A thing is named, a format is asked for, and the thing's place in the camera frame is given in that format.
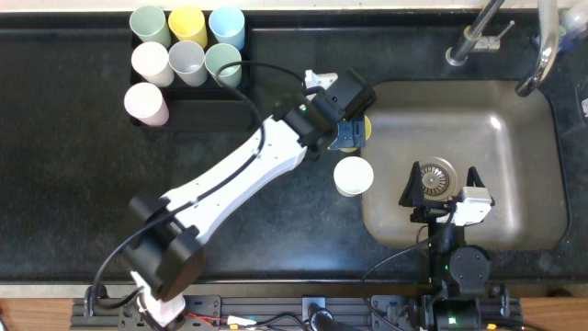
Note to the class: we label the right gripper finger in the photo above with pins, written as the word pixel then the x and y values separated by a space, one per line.
pixel 473 177
pixel 412 188

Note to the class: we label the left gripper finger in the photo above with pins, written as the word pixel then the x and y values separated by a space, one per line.
pixel 353 134

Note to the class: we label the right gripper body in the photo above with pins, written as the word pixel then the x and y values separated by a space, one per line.
pixel 429 215

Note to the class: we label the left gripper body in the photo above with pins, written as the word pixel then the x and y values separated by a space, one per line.
pixel 351 94

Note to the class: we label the yellow cup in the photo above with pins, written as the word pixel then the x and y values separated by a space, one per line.
pixel 368 128
pixel 186 23

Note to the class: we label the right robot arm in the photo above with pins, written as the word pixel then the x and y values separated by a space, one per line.
pixel 468 269

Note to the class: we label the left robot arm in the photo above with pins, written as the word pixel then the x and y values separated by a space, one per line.
pixel 248 170

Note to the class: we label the steel sink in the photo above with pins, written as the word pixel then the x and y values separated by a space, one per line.
pixel 505 161

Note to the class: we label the white cup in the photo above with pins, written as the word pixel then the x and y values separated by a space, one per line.
pixel 353 175
pixel 149 60

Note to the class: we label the dark bottle with white label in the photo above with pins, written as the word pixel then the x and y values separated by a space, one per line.
pixel 584 106

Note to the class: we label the green cup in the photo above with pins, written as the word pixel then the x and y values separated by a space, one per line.
pixel 148 23
pixel 220 57

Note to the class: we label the blue cup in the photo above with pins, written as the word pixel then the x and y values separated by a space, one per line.
pixel 226 23

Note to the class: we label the black tray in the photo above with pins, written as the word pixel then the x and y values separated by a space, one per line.
pixel 206 115

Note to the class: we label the steel tap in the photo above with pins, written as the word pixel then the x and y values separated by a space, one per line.
pixel 549 46

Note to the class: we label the grey cup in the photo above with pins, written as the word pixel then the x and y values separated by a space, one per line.
pixel 186 59

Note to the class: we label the blue soap bottle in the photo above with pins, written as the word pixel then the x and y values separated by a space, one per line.
pixel 574 23

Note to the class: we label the pink cup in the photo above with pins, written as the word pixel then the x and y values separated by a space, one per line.
pixel 143 101

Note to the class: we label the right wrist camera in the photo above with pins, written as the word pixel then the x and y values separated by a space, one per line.
pixel 473 205

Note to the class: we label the mounting rail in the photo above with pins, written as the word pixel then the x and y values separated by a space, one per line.
pixel 257 307

